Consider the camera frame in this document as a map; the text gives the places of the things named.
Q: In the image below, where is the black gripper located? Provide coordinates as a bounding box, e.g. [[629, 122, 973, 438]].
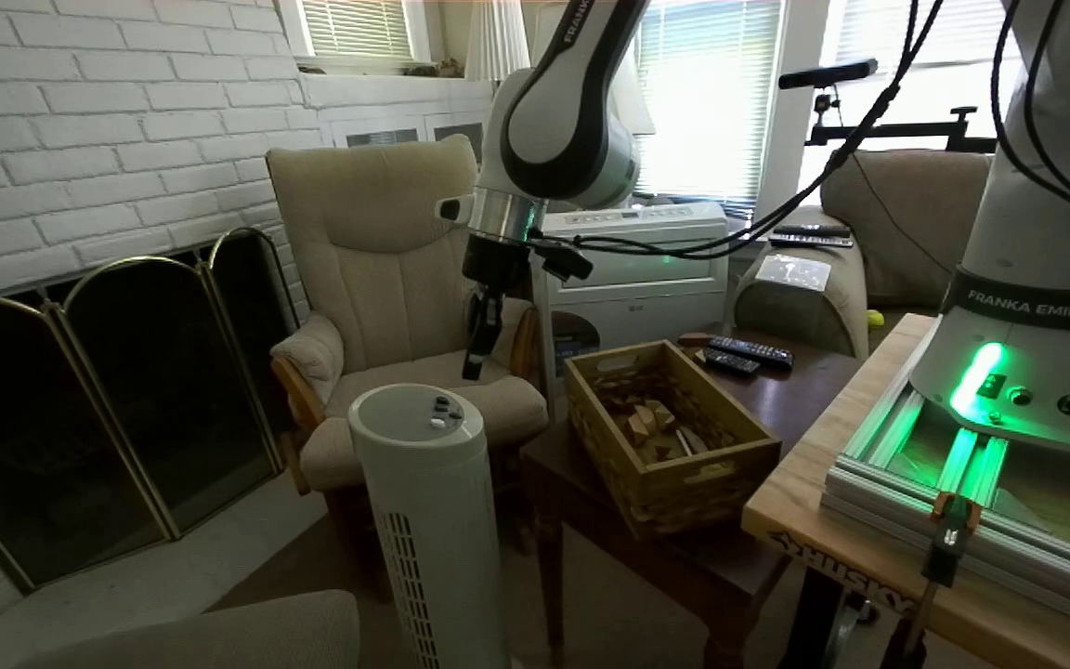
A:
[[462, 235, 532, 380]]

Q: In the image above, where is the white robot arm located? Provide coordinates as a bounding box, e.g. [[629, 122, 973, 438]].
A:
[[465, 0, 1070, 455]]

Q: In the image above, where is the white tower air cooler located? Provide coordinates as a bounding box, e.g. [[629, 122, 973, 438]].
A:
[[346, 385, 509, 669]]

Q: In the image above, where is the white portable air conditioner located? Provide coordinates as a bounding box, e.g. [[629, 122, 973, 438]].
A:
[[535, 205, 733, 385]]

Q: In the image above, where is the dark wooden side table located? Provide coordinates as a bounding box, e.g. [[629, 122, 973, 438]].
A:
[[521, 344, 859, 669]]

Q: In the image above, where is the wooden box of blocks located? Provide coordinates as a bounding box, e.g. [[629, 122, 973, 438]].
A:
[[566, 344, 781, 537]]

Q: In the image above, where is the long black remote control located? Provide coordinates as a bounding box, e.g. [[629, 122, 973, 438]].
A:
[[709, 335, 792, 370]]

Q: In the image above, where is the short black remote control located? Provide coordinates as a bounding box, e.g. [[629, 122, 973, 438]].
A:
[[691, 351, 760, 380]]

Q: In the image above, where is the brass black fireplace screen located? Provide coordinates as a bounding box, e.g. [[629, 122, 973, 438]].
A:
[[0, 229, 292, 595]]

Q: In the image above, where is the beige armchair by window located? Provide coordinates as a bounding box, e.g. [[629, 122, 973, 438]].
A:
[[822, 150, 990, 313]]

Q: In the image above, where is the light wooden robot table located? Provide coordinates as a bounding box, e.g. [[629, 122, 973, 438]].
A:
[[744, 315, 1070, 669]]

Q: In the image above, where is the black camera on stand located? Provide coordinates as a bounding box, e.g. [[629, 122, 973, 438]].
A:
[[775, 60, 997, 153]]

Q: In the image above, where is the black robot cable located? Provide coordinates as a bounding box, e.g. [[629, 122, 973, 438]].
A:
[[529, 0, 951, 269]]

